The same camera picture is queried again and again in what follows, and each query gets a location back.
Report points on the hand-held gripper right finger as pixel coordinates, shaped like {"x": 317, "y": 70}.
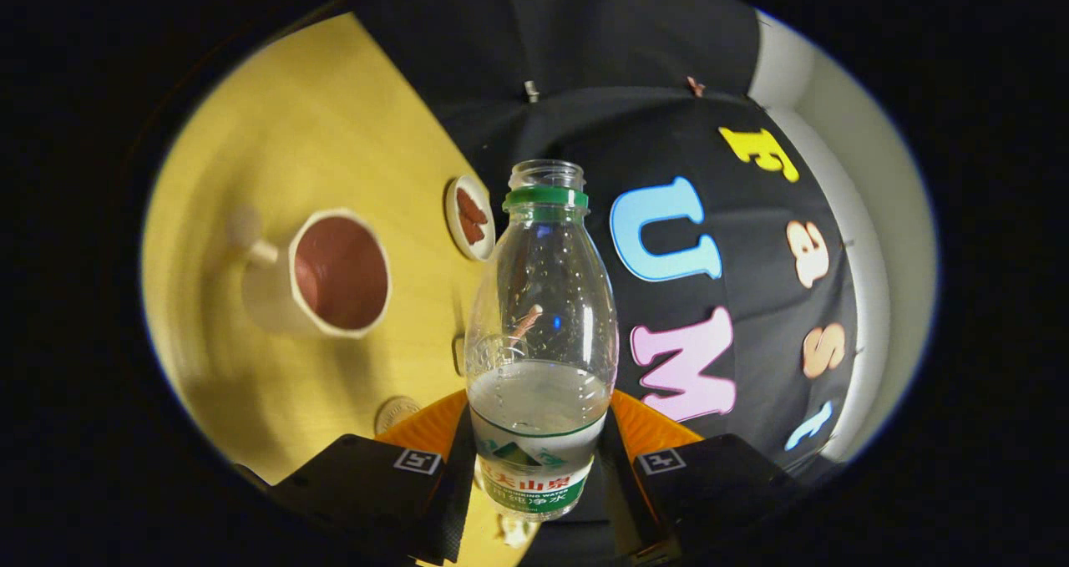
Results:
{"x": 710, "y": 488}

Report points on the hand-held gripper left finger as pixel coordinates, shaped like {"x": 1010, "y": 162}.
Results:
{"x": 363, "y": 488}

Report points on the round wooden coaster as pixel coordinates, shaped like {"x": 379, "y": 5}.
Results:
{"x": 397, "y": 412}

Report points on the clear plastic juice bottle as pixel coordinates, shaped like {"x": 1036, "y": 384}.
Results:
{"x": 539, "y": 417}

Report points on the white toaster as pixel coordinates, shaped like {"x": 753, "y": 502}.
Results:
{"x": 458, "y": 355}

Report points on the small cream plate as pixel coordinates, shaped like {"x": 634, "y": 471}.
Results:
{"x": 455, "y": 229}

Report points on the brown food piece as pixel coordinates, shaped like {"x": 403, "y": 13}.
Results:
{"x": 472, "y": 232}
{"x": 470, "y": 209}

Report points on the wooden table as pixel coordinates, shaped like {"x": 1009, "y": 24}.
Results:
{"x": 276, "y": 133}

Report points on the pink clip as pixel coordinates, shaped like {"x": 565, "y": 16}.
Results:
{"x": 695, "y": 87}

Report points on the white clip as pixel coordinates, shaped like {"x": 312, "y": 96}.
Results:
{"x": 531, "y": 91}

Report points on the black backdrop cloth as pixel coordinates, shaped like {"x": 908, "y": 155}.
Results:
{"x": 585, "y": 66}

